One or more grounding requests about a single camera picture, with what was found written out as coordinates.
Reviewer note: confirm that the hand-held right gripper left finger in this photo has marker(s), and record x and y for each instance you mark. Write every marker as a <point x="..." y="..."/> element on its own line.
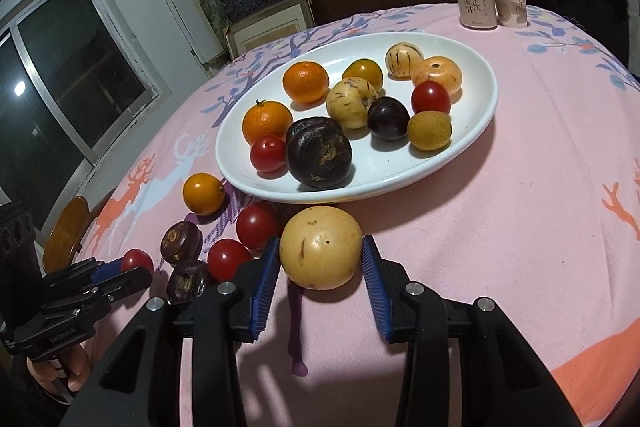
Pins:
<point x="265" y="289"/>

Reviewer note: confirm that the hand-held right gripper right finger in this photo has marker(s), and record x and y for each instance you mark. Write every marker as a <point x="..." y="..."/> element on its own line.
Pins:
<point x="377" y="289"/>

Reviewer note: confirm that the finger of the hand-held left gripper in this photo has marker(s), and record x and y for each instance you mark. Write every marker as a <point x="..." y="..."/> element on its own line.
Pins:
<point x="120" y="284"/>
<point x="107" y="269"/>

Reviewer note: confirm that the red cherry tomato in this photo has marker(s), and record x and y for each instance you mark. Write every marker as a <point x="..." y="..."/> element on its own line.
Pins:
<point x="136" y="261"/>
<point x="227" y="259"/>
<point x="257" y="224"/>
<point x="430" y="97"/>
<point x="267" y="153"/>

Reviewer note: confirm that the large yellow pepino melon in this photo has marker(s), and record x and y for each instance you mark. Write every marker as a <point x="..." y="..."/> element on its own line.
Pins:
<point x="320" y="247"/>

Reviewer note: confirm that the white oval plate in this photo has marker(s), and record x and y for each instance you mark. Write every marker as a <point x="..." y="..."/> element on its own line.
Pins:
<point x="385" y="167"/>

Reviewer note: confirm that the large dark water chestnut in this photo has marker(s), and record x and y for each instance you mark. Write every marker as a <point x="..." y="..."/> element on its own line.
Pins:
<point x="320" y="157"/>

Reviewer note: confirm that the brown longan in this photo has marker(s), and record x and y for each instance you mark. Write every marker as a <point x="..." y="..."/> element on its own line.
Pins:
<point x="429" y="130"/>

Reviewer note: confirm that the dark purple plum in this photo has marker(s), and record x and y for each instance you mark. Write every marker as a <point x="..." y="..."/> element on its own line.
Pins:
<point x="387" y="118"/>

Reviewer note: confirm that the pale yellow striped pepino melon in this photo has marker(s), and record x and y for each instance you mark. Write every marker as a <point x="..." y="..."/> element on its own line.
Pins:
<point x="350" y="104"/>

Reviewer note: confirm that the orange-yellow pepino melon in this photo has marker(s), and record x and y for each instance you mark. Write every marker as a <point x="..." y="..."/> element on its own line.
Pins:
<point x="437" y="72"/>

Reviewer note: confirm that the person's left hand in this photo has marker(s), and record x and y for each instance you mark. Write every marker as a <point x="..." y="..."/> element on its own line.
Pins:
<point x="77" y="367"/>

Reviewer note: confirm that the wooden chair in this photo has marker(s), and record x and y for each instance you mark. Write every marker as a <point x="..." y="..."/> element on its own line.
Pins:
<point x="65" y="232"/>

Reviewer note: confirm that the small dark water chestnut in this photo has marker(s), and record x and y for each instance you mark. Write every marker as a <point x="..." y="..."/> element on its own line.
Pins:
<point x="181" y="241"/>
<point x="188" y="283"/>

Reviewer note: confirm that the smooth orange fruit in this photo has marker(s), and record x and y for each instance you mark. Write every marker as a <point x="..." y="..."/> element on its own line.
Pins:
<point x="203" y="193"/>

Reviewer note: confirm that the person's dark clothing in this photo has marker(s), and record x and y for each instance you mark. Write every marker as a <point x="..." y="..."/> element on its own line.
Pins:
<point x="20" y="402"/>

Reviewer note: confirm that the tangerine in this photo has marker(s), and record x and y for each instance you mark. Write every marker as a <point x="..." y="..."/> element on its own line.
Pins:
<point x="306" y="82"/>
<point x="266" y="122"/>

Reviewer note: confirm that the sliding glass window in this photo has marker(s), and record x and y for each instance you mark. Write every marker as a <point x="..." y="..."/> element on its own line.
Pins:
<point x="65" y="82"/>

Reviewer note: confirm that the pink deer print tablecloth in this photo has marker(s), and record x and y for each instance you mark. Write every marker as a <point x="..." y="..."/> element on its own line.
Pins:
<point x="525" y="157"/>

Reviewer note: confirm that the small yellow-orange fruit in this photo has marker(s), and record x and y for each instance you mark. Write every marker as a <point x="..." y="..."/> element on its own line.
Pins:
<point x="362" y="73"/>

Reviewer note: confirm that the small striped pepino melon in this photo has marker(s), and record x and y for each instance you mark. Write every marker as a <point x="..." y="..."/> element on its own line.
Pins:
<point x="404" y="59"/>

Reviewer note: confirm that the framed cardboard panel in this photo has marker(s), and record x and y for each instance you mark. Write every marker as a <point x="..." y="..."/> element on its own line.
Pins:
<point x="265" y="29"/>

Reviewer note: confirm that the white panel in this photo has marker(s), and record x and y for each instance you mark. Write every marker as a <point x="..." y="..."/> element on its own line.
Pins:
<point x="185" y="17"/>

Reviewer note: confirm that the beige drink can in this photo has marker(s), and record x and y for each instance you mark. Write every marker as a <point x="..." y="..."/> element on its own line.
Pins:
<point x="475" y="2"/>

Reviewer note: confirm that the beige paper cup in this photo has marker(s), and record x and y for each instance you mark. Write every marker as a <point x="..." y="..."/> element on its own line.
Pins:
<point x="510" y="2"/>

